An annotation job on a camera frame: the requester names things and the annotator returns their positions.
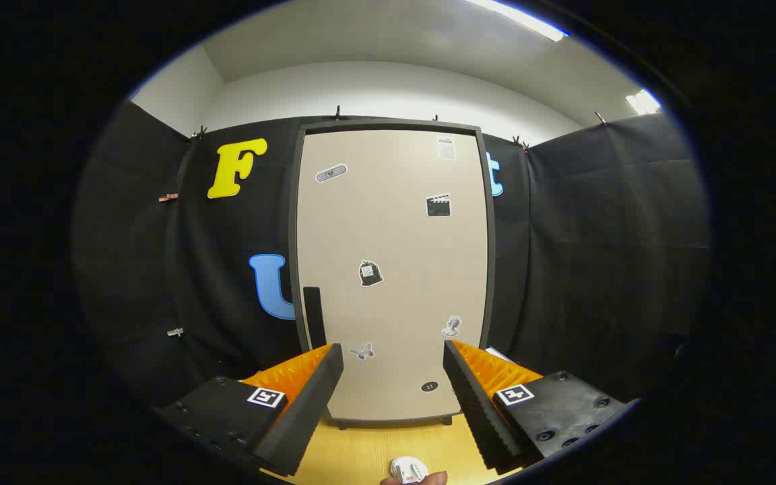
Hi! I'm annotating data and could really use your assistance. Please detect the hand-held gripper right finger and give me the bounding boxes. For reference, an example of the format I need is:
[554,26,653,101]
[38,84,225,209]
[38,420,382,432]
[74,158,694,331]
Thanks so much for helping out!
[443,339,635,474]

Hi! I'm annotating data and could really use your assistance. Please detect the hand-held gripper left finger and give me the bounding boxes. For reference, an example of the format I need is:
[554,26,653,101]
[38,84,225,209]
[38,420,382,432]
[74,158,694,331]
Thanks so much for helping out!
[159,342,345,478]

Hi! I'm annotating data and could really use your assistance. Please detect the white shoe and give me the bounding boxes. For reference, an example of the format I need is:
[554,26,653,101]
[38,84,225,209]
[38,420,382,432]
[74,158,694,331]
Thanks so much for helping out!
[389,457,429,484]

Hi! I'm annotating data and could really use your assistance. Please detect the beige shoe cabinet door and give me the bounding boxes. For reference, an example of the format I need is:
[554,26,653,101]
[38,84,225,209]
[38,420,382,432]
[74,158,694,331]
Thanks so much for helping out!
[297,129,490,422]

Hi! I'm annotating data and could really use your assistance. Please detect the grey shoe cabinet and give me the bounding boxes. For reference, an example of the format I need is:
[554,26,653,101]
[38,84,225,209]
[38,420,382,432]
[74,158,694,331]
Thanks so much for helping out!
[289,120,496,430]

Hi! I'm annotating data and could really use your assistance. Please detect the black backdrop cloth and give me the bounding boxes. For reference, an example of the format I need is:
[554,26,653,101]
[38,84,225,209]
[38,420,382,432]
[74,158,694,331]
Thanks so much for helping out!
[71,101,709,405]

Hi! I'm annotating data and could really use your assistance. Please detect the small ceiling light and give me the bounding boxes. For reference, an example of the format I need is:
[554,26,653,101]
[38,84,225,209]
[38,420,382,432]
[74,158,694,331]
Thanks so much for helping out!
[626,90,661,115]

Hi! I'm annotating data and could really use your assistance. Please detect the long ceiling light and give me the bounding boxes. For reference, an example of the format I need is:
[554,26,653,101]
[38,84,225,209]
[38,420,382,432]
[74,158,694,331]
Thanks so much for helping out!
[465,0,567,41]

